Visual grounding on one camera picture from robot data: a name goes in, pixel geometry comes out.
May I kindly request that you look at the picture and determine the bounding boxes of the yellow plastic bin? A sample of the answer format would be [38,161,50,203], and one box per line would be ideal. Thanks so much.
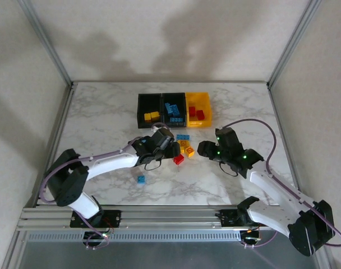
[185,91,213,128]

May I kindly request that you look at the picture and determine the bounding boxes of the black plastic bin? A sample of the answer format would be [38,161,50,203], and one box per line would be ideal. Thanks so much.
[137,92,163,129]
[161,92,187,128]

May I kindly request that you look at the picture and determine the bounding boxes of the grey metal sheet panel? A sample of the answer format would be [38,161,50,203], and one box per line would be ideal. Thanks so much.
[17,240,321,269]

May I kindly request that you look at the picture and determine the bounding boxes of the thin black left wire loop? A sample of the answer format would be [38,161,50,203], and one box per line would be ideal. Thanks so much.
[144,159,163,172]

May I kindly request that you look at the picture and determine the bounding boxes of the thin black wire loop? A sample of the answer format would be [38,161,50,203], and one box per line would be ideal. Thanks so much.
[144,159,163,172]
[219,161,239,177]

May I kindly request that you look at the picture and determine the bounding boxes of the thin black right wire loop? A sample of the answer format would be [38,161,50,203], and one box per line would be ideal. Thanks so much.
[219,161,239,177]

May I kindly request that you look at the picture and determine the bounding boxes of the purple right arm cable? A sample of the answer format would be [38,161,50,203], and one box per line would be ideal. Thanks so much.
[220,119,341,249]

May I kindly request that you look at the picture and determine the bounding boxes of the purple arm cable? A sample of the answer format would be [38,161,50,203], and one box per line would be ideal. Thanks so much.
[220,119,341,249]
[42,122,168,251]

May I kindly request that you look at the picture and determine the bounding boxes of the aluminium side rail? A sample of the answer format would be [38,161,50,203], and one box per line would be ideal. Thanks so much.
[32,82,78,207]
[267,83,305,197]

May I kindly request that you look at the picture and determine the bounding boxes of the long aluminium base rail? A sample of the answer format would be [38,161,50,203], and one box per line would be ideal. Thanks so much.
[17,205,289,232]

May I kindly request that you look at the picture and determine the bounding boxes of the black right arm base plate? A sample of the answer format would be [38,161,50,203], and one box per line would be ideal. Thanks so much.
[215,208,262,228]

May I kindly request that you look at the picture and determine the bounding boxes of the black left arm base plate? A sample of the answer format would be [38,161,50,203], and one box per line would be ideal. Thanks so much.
[70,209,122,228]

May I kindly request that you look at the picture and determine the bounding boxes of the slotted metal cable duct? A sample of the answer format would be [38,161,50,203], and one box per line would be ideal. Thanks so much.
[27,231,242,242]

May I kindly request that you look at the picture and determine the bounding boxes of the aluminium frame post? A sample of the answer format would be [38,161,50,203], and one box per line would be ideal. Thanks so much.
[266,0,325,88]
[17,0,75,87]

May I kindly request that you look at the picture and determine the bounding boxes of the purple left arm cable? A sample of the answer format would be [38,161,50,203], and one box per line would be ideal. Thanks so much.
[42,122,168,251]

